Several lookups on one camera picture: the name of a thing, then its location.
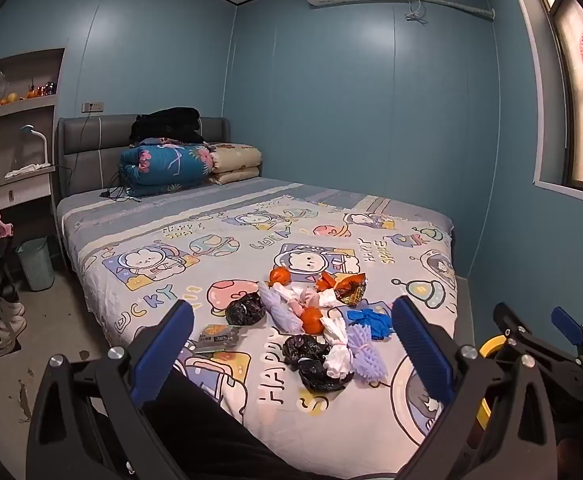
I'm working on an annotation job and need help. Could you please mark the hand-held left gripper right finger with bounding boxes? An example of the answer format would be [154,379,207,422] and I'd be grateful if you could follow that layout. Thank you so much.
[391,296,557,480]

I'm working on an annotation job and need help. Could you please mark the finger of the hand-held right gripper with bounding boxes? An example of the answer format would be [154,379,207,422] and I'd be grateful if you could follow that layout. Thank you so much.
[551,306,583,356]
[493,302,539,361]

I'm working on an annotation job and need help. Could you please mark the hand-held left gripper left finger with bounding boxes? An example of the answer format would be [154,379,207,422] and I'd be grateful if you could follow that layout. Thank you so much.
[26,300,195,480]

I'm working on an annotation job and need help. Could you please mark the yellow rimmed trash bin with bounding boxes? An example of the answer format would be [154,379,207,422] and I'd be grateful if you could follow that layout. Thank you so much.
[475,335,509,431]

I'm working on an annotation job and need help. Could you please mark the blue rubber glove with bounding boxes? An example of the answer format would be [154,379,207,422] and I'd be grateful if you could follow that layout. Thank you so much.
[346,307,397,342]

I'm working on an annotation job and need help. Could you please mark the black plastic bag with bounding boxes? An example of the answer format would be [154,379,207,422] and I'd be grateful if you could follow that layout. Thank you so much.
[226,292,267,327]
[282,334,330,367]
[299,357,355,394]

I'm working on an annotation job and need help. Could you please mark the knotted pink cloth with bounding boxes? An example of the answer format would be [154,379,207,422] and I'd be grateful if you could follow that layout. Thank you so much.
[290,287,323,317]

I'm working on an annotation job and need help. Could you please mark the white tissue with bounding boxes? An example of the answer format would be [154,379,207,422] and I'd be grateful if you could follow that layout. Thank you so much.
[274,282,317,307]

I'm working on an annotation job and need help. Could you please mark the small flat grey packet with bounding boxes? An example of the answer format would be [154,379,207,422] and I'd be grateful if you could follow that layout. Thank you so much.
[194,324,245,354]

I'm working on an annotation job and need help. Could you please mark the person's dark pants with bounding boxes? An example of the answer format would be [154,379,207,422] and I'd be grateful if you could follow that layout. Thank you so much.
[140,369,317,480]

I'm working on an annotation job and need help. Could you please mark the shiny foil snack wrapper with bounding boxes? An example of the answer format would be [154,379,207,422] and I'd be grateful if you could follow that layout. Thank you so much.
[334,272,367,308]

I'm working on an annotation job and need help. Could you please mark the orange mandarin near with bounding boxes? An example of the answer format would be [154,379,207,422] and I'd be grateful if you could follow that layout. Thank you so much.
[301,307,325,335]

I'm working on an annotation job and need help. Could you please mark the small orange wrapper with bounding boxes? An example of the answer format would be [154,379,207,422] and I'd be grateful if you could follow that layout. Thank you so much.
[316,270,342,292]

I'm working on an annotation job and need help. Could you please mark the bed with cartoon sheet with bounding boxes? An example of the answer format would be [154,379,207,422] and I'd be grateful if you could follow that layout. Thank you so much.
[56,177,477,473]

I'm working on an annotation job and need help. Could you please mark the purple foam fruit net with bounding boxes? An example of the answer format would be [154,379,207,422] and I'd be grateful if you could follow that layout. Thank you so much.
[258,282,305,334]

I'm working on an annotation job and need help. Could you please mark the pale green waste basket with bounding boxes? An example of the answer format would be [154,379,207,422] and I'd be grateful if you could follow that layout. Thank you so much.
[16,236,55,292]

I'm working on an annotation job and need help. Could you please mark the pair of white shoes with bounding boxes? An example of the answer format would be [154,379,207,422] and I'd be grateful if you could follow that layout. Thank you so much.
[0,299,28,349]

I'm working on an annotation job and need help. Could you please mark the folded blue floral quilt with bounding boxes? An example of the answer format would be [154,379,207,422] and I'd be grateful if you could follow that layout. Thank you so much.
[120,142,215,197]

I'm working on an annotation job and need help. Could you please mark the white cloth on shelf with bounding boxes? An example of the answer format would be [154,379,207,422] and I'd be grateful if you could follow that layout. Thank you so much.
[4,163,40,179]

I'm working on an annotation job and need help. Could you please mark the pile of black clothes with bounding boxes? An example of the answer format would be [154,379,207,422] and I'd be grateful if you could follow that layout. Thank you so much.
[130,107,205,144]

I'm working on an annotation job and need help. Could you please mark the white desk lamp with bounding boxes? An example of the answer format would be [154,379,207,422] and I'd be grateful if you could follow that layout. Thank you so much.
[20,124,55,169]

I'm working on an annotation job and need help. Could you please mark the wrapped air conditioner pipe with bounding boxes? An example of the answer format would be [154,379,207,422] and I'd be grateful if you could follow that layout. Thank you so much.
[420,0,495,21]

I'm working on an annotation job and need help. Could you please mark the black charger cable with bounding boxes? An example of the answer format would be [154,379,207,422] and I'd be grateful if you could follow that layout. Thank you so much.
[99,169,141,202]

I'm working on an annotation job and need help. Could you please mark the grey wall shelf unit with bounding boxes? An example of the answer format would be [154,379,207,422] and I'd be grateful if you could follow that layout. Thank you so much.
[0,47,66,213]

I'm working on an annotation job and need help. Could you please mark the air conditioner power cable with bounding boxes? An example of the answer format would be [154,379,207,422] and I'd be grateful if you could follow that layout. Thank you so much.
[404,0,429,25]

